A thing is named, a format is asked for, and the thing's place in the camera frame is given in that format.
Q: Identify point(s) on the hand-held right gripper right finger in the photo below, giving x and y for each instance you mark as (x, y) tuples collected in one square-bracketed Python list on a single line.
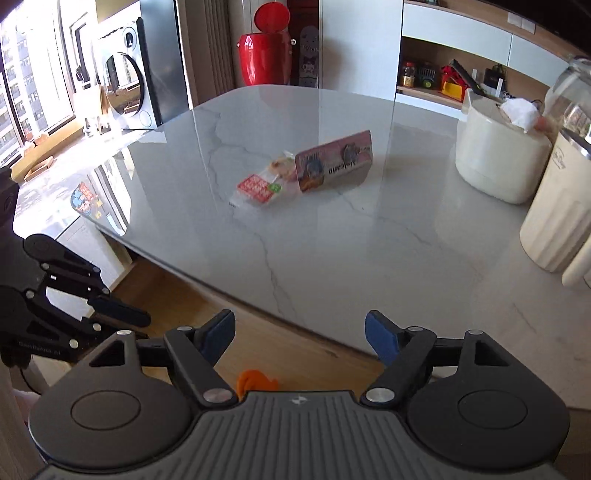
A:
[(382, 336)]

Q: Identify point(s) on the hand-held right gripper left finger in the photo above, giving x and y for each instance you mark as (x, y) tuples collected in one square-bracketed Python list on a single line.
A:
[(219, 336)]

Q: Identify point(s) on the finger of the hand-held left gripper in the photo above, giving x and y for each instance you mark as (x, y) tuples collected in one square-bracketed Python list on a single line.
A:
[(124, 314), (60, 328)]

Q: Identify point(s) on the orange plastic toy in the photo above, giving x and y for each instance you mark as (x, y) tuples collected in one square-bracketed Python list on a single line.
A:
[(254, 383)]

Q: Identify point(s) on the cartoon sticker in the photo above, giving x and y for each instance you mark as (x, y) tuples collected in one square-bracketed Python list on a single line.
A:
[(85, 199)]

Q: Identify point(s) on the clear snack packet red label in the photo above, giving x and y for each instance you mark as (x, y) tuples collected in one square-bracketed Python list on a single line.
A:
[(256, 188)]

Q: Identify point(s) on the cardboard box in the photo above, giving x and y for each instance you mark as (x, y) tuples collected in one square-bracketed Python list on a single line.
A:
[(39, 159)]

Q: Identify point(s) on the pink cartoon card package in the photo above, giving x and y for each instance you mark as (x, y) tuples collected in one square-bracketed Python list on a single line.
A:
[(334, 161)]

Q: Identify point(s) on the white round bucket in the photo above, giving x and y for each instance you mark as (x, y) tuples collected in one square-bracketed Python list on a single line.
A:
[(498, 157)]

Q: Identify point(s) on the cream ribbed jug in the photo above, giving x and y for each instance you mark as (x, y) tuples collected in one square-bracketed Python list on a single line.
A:
[(556, 207)]

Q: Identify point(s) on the white washing machine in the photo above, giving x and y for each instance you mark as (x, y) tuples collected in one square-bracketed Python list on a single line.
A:
[(127, 87)]

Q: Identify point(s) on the large window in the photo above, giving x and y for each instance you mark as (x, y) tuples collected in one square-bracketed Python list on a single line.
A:
[(27, 92)]

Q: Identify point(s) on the red toy vehicle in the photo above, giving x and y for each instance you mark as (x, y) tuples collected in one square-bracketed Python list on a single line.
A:
[(453, 85)]

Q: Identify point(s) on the dark grey refrigerator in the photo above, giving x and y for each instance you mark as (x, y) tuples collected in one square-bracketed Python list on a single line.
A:
[(164, 55)]

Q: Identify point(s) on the small brown jar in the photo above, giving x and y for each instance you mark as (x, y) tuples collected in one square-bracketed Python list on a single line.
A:
[(408, 75)]

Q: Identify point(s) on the green toy truck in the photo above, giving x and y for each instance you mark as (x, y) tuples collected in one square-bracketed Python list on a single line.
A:
[(427, 77)]

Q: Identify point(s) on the white ribbed radiator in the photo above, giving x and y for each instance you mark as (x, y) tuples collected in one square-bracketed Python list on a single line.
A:
[(217, 46)]

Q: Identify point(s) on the cartoon print skateboard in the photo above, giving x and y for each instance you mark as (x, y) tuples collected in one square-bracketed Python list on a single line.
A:
[(308, 57)]

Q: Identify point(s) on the red trash can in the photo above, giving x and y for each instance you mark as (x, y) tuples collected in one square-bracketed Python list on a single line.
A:
[(265, 50)]

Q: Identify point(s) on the tall white glass container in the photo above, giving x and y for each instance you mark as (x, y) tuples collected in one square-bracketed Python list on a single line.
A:
[(570, 92)]

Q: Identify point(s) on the white wall shelf unit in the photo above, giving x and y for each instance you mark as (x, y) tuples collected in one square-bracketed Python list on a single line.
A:
[(457, 23)]

